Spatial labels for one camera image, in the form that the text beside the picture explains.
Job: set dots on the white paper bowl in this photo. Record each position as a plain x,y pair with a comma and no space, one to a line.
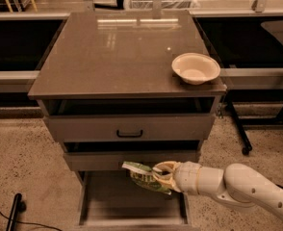
195,69

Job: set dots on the middle drawer with black handle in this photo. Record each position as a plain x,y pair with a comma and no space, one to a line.
94,161

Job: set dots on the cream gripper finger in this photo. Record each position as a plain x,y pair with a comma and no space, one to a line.
167,167
167,181

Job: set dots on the drawer with black handle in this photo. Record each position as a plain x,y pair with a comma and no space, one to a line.
87,128
94,161

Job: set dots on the open bottom drawer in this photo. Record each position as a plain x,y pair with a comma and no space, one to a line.
111,201

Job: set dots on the grey drawer cabinet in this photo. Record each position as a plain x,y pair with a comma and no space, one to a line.
119,64

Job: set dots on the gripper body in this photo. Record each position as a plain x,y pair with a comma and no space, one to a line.
187,176

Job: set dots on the top drawer with black handle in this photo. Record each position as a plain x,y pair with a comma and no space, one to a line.
87,128

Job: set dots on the green jalapeno chip bag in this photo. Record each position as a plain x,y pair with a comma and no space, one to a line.
143,176

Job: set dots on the white wire basket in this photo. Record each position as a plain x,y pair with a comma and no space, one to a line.
165,4

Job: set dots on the black pole lower left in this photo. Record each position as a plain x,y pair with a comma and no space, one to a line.
18,207

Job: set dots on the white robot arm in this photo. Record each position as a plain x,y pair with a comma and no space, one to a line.
237,186

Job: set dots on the black stand leg with caster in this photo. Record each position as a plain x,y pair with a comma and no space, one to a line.
247,145

